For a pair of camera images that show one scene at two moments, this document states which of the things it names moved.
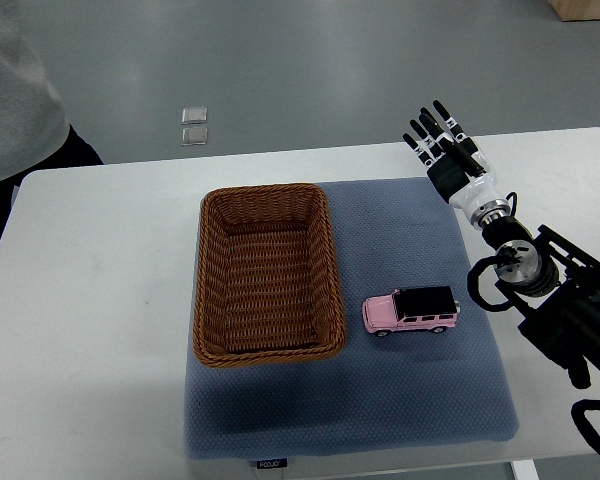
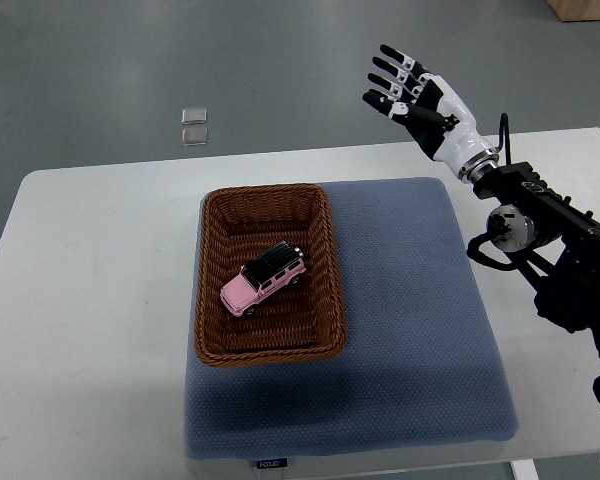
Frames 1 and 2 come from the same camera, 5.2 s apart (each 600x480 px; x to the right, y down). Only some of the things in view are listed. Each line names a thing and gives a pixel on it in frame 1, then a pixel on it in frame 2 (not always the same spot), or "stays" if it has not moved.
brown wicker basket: x=269 y=283 stays
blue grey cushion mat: x=422 y=364 stays
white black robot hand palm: x=468 y=193 → x=459 y=142
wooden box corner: x=580 y=10 stays
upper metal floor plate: x=194 y=115 stays
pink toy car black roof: x=411 y=309 → x=270 y=272
